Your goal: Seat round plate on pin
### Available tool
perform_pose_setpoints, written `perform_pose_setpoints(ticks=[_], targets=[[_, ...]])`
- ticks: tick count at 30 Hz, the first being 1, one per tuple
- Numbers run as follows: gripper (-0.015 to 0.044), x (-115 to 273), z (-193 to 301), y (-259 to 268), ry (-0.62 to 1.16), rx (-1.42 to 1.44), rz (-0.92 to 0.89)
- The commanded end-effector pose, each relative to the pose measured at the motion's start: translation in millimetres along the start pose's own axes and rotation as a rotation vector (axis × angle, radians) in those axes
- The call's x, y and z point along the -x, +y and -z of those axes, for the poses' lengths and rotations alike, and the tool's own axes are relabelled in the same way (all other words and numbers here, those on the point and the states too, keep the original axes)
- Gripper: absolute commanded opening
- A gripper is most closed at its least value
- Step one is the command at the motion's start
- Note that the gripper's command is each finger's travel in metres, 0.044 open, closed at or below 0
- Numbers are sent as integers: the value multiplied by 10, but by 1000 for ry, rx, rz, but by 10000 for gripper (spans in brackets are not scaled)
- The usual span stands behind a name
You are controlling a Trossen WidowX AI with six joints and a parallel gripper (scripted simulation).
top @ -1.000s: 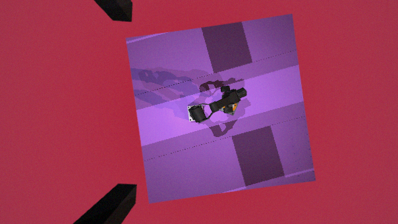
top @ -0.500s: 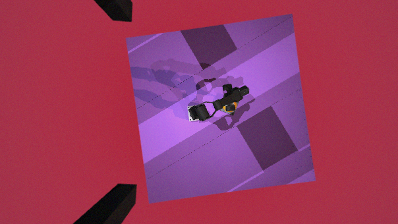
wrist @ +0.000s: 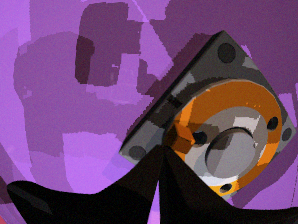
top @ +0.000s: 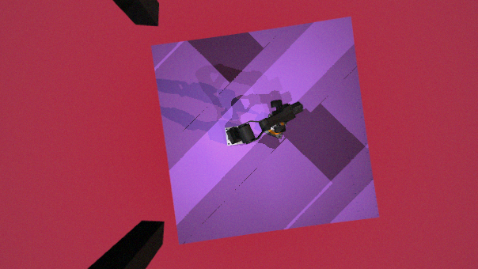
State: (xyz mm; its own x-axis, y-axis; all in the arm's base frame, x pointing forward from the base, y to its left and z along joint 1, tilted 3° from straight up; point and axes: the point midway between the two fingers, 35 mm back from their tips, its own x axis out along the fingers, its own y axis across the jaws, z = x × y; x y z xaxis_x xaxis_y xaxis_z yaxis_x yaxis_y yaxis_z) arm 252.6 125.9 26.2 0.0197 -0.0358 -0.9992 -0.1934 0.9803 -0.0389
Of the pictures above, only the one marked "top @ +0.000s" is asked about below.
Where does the orange round plate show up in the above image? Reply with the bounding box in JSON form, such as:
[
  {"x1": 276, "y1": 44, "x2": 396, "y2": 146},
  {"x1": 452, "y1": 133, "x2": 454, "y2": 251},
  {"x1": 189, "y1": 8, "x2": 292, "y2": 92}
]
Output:
[{"x1": 268, "y1": 122, "x2": 284, "y2": 135}]

